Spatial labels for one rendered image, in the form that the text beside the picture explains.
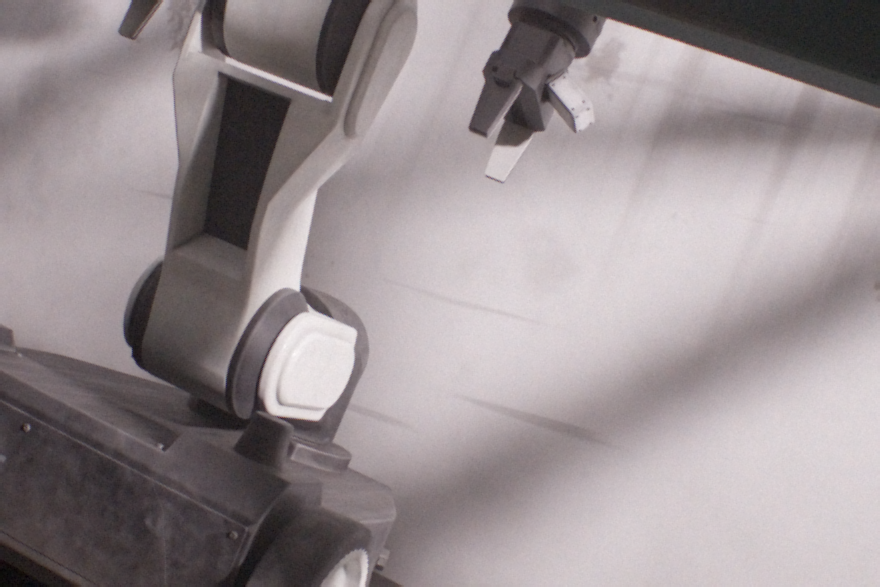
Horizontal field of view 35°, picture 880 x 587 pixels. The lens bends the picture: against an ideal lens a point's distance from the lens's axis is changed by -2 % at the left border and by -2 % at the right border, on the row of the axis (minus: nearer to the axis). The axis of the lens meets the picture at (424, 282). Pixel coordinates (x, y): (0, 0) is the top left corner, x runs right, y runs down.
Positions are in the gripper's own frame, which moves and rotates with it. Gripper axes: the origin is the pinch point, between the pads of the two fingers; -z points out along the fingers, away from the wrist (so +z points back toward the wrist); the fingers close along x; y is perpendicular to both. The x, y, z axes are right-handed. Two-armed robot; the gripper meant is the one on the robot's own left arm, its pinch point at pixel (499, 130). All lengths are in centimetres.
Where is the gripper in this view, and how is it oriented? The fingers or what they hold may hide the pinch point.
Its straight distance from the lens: 134.4
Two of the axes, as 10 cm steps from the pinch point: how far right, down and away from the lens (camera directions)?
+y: 8.8, 3.7, -2.9
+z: 4.4, -8.7, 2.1
